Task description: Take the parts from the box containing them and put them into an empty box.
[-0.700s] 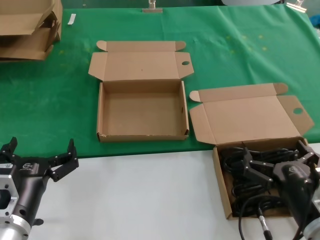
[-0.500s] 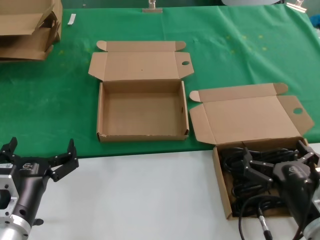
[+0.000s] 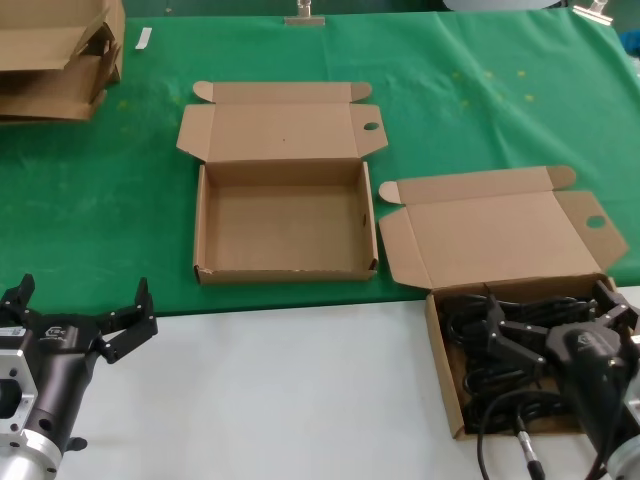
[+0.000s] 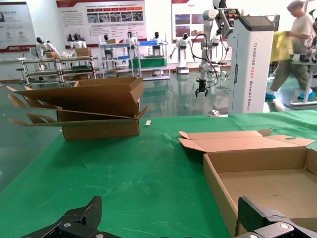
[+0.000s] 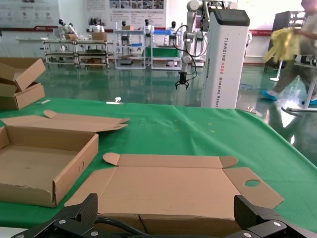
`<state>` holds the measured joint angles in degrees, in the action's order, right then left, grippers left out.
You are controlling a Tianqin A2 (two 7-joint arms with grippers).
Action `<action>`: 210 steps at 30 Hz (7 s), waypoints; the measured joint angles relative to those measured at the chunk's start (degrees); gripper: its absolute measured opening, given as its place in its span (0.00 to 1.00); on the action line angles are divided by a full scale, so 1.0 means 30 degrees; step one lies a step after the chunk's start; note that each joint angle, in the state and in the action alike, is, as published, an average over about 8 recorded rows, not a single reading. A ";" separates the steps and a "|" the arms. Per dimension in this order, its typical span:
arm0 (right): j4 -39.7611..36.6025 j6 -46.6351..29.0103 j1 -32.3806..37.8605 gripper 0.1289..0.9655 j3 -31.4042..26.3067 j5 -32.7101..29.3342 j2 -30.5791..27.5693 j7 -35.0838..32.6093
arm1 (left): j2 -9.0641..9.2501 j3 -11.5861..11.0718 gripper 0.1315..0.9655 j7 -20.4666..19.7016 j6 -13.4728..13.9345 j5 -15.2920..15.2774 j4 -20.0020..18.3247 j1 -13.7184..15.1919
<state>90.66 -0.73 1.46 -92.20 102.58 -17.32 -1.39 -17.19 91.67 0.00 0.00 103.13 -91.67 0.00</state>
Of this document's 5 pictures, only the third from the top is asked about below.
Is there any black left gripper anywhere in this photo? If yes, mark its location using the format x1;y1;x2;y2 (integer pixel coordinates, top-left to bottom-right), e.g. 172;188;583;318
0;273;159;452

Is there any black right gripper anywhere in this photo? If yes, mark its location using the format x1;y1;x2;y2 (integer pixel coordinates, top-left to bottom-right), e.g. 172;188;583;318
481;279;640;457

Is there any open cardboard box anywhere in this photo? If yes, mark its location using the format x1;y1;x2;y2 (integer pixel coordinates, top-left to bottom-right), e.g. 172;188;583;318
175;81;390;286
378;165;640;441

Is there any stacked cardboard box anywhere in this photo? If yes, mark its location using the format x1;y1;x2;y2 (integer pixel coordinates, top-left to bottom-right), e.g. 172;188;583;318
0;0;126;75
0;39;124;123

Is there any black robot cable silver connector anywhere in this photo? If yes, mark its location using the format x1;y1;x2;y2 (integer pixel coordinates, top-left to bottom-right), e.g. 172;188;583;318
476;389;609;480

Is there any metal table clamp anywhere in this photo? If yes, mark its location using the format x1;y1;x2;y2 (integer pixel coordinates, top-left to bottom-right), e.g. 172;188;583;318
284;0;327;26
571;0;615;25

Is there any green table cloth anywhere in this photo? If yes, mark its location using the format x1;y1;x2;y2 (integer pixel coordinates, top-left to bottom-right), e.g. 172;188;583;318
0;10;640;317

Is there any silver left camera mount bracket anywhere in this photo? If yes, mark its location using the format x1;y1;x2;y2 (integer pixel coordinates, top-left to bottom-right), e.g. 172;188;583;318
0;327;40;437

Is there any pile of black cables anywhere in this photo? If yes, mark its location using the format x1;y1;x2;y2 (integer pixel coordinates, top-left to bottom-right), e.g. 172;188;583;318
442;319;594;436

